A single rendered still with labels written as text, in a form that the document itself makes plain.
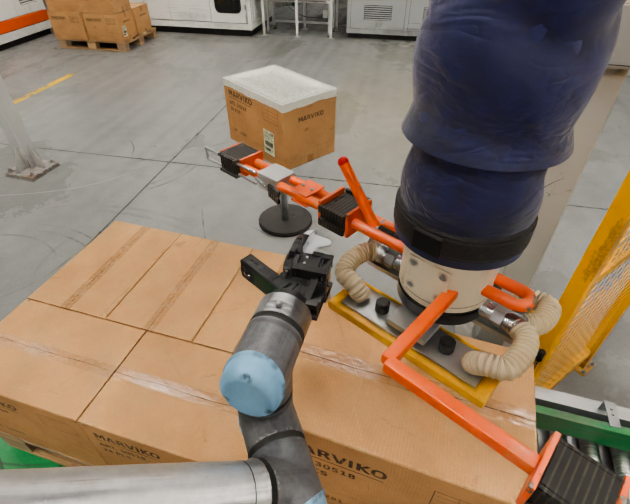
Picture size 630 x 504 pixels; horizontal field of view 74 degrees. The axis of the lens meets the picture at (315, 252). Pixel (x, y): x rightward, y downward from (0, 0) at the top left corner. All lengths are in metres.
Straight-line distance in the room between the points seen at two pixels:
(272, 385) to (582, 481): 0.37
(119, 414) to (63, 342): 0.44
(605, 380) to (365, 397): 1.77
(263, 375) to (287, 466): 0.13
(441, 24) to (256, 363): 0.47
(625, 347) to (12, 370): 2.89
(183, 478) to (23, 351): 1.48
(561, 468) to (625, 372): 2.17
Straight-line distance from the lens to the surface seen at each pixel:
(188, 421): 1.55
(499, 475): 1.06
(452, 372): 0.79
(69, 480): 0.53
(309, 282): 0.72
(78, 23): 8.24
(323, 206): 0.89
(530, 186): 0.65
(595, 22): 0.57
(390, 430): 1.04
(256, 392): 0.60
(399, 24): 8.11
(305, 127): 2.53
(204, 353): 1.69
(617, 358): 2.80
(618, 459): 1.72
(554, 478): 0.59
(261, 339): 0.61
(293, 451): 0.66
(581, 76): 0.59
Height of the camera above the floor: 1.86
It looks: 40 degrees down
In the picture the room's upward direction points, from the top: straight up
